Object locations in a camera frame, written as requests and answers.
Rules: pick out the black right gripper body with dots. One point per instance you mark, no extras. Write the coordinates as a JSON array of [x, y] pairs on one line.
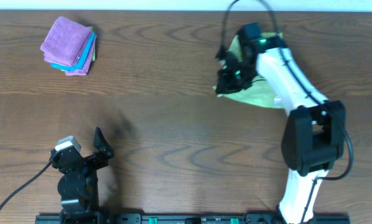
[[234, 79]]

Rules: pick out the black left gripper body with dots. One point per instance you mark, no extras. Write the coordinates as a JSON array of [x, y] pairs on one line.
[[96, 161]]

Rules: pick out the green microfiber cloth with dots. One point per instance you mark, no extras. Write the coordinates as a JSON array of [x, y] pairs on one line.
[[259, 94]]

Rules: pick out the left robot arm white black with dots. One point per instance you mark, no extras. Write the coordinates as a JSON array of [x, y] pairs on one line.
[[78, 187]]

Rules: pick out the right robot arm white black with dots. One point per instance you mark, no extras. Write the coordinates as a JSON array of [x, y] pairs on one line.
[[314, 137]]

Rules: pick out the purple folded cloth bottom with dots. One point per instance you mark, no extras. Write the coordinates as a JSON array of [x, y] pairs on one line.
[[86, 66]]

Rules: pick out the purple folded cloth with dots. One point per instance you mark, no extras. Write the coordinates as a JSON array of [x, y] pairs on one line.
[[86, 66], [65, 42]]

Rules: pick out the purple folded cloth top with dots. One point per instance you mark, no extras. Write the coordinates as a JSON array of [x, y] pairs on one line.
[[65, 42]]

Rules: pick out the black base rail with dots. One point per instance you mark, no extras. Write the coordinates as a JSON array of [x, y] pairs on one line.
[[136, 218]]

